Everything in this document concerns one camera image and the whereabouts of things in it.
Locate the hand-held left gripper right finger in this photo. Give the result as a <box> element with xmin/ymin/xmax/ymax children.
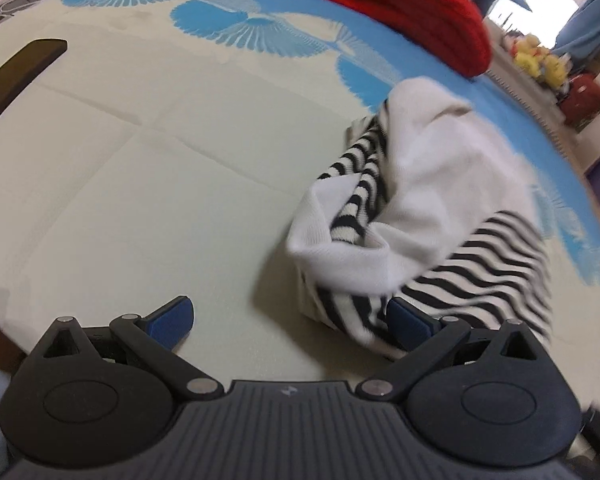
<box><xmin>355</xmin><ymin>296</ymin><xmax>553</xmax><ymax>402</ymax></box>

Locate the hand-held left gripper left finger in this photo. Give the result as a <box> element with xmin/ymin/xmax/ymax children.
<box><xmin>27</xmin><ymin>296</ymin><xmax>226</xmax><ymax>401</ymax></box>

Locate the black white striped garment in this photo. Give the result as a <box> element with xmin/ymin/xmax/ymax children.
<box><xmin>286</xmin><ymin>77</ymin><xmax>556</xmax><ymax>361</ymax></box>

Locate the red bag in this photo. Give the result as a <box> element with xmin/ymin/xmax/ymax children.
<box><xmin>559</xmin><ymin>72</ymin><xmax>600</xmax><ymax>130</ymax></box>

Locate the black smartphone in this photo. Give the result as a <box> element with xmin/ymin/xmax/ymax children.
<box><xmin>0</xmin><ymin>38</ymin><xmax>69</xmax><ymax>125</ymax></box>

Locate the yellow chick plush toy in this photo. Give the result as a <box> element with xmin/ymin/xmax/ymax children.
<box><xmin>539</xmin><ymin>51</ymin><xmax>570</xmax><ymax>88</ymax></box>

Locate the pale yellow plush toy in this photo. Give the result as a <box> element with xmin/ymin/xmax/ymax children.
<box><xmin>512</xmin><ymin>34</ymin><xmax>543</xmax><ymax>77</ymax></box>

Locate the red folded blanket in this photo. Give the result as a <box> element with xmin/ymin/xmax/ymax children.
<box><xmin>319</xmin><ymin>0</ymin><xmax>492</xmax><ymax>79</ymax></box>

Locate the wide blue curtain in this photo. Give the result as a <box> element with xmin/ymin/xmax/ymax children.
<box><xmin>554</xmin><ymin>0</ymin><xmax>600</xmax><ymax>62</ymax></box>

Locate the wooden bed side rail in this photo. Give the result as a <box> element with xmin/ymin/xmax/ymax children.
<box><xmin>0</xmin><ymin>305</ymin><xmax>28</xmax><ymax>377</ymax></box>

